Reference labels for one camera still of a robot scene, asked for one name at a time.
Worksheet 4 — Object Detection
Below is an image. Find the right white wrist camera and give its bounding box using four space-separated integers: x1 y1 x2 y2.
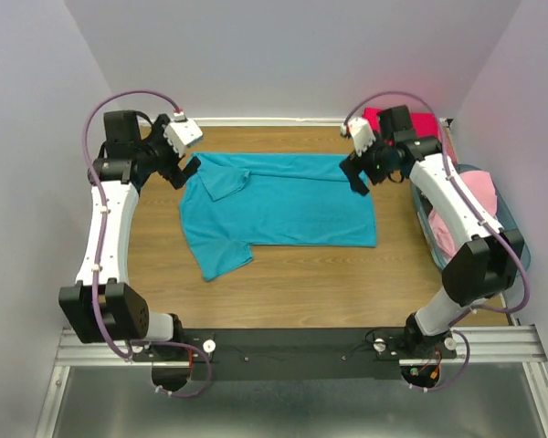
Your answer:
342 117 376 157

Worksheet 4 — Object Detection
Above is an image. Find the teal plastic basket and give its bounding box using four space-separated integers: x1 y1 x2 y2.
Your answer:
410 163 531 271

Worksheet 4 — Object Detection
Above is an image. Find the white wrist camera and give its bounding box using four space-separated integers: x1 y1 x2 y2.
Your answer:
342 117 376 157
163 119 204 158

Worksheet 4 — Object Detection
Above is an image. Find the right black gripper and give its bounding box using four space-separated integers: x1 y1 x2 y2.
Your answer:
338 129 396 196

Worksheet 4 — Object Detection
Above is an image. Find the teal t shirt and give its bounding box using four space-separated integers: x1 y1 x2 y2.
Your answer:
179 152 378 281

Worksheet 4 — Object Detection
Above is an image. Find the folded magenta t shirt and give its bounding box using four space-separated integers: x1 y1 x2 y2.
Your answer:
362 107 441 140

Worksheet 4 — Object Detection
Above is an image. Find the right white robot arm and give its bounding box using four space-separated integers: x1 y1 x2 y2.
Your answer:
340 106 525 358

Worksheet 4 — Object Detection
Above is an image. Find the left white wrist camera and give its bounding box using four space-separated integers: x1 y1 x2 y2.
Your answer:
163 119 204 158

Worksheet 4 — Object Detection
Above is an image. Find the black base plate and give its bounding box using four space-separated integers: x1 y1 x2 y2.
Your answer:
134 328 457 393

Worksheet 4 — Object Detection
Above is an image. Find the aluminium rail frame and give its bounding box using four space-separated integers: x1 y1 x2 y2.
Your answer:
31 116 548 438

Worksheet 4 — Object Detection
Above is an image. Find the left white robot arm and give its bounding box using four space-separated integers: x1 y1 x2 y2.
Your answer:
58 109 203 360

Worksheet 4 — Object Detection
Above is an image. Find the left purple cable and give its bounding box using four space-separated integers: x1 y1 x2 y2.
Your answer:
81 89 214 400

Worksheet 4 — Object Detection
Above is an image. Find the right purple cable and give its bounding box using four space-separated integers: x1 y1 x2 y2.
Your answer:
341 90 532 394

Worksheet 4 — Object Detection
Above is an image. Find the pink t shirt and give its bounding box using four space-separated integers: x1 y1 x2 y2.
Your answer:
427 170 497 264

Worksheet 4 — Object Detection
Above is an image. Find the purple cable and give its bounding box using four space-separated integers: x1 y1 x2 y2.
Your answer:
341 90 532 394
81 89 214 400

